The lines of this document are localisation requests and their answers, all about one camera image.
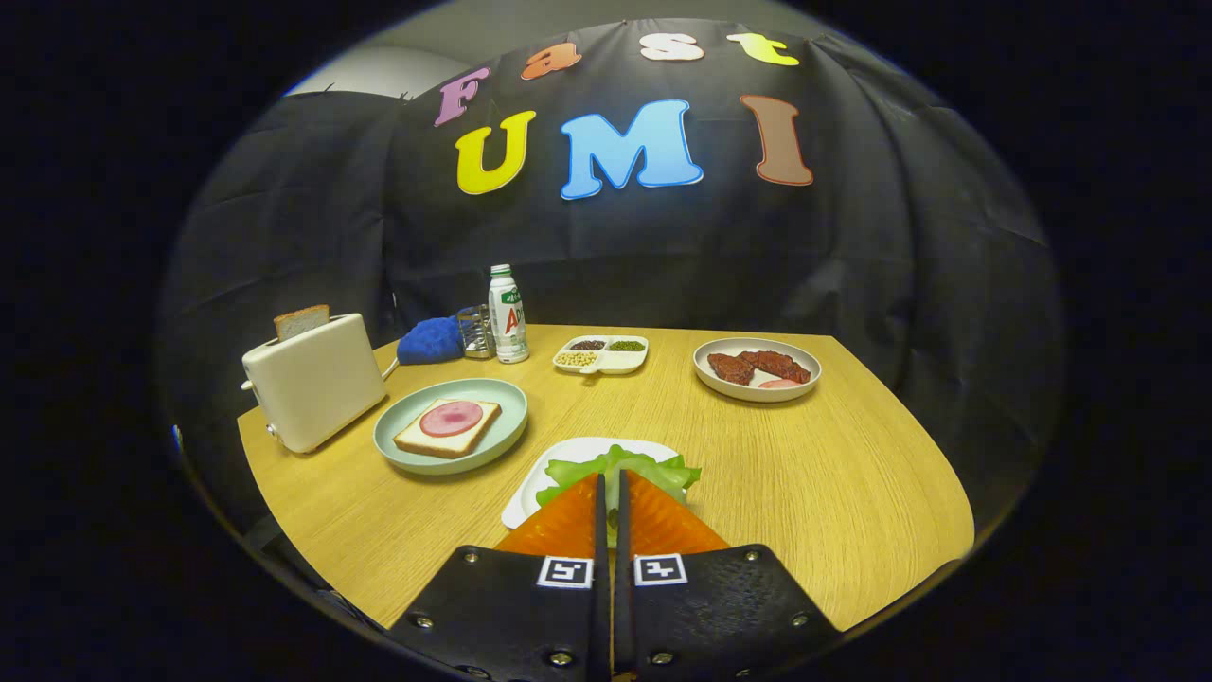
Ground white bread slice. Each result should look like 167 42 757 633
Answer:
393 398 503 460

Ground white square plate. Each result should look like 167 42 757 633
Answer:
501 437 683 529

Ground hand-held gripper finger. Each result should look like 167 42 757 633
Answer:
613 469 844 682
386 472 614 682

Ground blue cloth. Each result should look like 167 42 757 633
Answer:
397 316 465 367

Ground white toaster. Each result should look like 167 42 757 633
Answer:
241 314 389 455

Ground white drink bottle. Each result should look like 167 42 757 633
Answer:
488 264 530 365

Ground clear glass utensil holder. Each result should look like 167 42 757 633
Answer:
458 305 497 361

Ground white divided bean dish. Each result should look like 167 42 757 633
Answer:
553 334 651 376

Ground toasted bread slice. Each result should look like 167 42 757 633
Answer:
274 304 331 343

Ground round pink ham slice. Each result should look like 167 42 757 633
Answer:
419 401 485 438

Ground black backdrop cloth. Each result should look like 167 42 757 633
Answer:
159 17 1066 531

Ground dark red meat pieces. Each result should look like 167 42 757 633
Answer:
707 350 812 386

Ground pale green round plate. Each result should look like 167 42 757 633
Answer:
373 379 529 476

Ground round beige plate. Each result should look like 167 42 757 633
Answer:
693 337 823 404

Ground green lettuce leaf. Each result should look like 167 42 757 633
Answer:
536 443 704 550

